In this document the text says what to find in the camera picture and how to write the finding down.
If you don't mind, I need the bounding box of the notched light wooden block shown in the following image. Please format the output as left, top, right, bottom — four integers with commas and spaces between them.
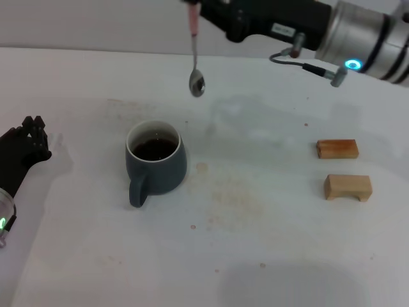
324, 174, 373, 201

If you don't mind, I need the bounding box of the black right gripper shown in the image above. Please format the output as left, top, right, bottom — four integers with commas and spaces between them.
182, 0, 333, 52

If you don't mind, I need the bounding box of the pink handled metal spoon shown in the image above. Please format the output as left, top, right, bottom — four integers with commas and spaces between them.
187, 0, 207, 98

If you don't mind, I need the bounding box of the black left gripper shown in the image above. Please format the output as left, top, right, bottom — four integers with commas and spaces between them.
0, 115, 53, 200

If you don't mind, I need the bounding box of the grey ceramic coffee cup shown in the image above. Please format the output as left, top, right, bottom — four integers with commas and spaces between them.
125, 120, 189, 209

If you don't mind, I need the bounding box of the stained flat wooden block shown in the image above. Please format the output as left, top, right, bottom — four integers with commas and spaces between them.
315, 139, 360, 160

